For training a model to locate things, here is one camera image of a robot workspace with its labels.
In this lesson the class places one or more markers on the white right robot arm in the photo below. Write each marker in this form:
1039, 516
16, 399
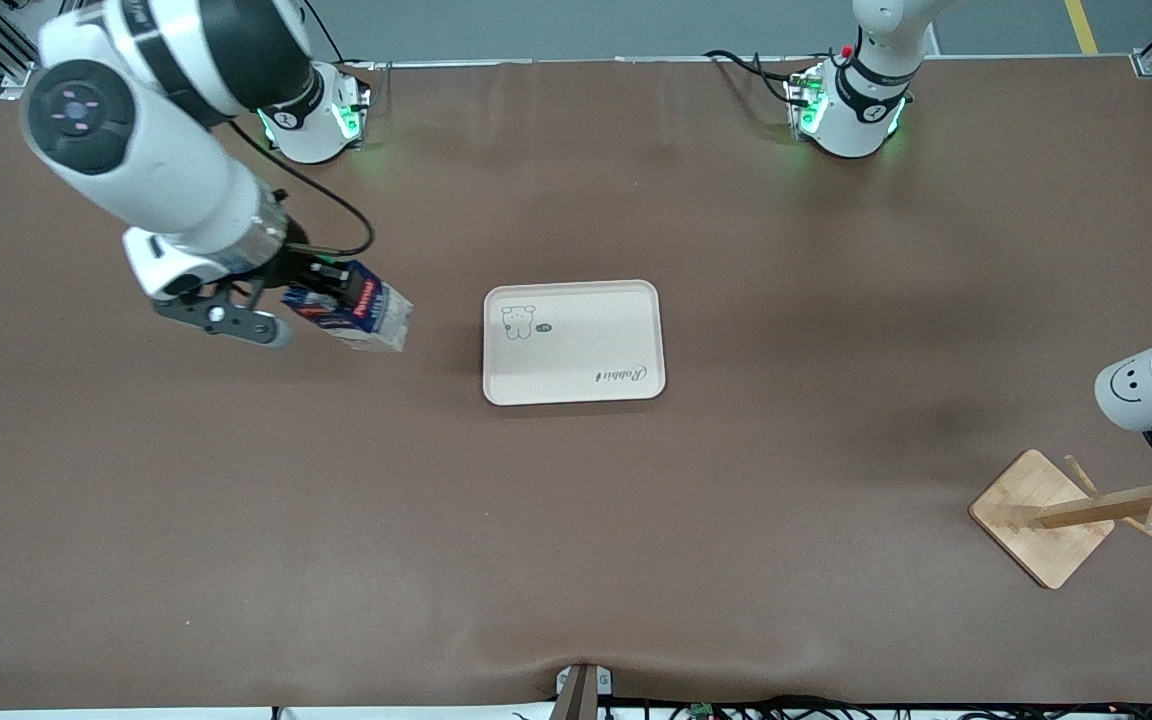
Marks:
156, 170

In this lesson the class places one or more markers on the grey table edge bracket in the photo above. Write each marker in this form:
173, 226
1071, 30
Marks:
583, 690

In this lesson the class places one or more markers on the blue milk carton green cap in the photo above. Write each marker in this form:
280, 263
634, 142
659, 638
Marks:
376, 320

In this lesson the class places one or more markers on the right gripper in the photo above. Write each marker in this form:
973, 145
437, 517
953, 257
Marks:
293, 270

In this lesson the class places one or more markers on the wooden cup rack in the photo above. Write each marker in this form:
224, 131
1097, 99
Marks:
1036, 520

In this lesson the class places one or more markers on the brown table mat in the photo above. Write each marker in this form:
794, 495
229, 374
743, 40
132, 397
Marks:
336, 500

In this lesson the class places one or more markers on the white tray with rabbit print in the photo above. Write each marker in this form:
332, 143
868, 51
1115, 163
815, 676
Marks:
576, 350

